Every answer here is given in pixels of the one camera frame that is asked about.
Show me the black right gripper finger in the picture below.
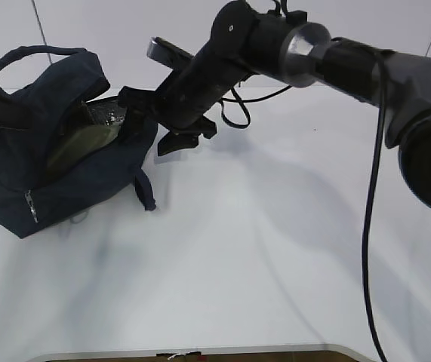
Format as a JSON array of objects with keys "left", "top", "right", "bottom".
[
  {"left": 157, "top": 132, "right": 199, "bottom": 155},
  {"left": 119, "top": 107, "right": 151, "bottom": 146}
]

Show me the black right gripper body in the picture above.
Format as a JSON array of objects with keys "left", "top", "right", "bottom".
[{"left": 118, "top": 86, "right": 215, "bottom": 139}]

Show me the glass container green lid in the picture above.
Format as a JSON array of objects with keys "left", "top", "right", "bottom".
[{"left": 46, "top": 124, "right": 121, "bottom": 175}]

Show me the navy blue lunch bag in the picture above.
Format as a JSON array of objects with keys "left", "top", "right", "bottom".
[{"left": 0, "top": 45, "right": 158, "bottom": 238}]

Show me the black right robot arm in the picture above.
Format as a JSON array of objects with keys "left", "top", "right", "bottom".
[{"left": 119, "top": 1, "right": 431, "bottom": 208}]

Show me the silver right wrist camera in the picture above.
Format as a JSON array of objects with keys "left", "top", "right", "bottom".
[{"left": 146, "top": 37, "right": 193, "bottom": 70}]

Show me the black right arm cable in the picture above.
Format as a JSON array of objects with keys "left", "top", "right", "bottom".
[{"left": 220, "top": 0, "right": 393, "bottom": 362}]

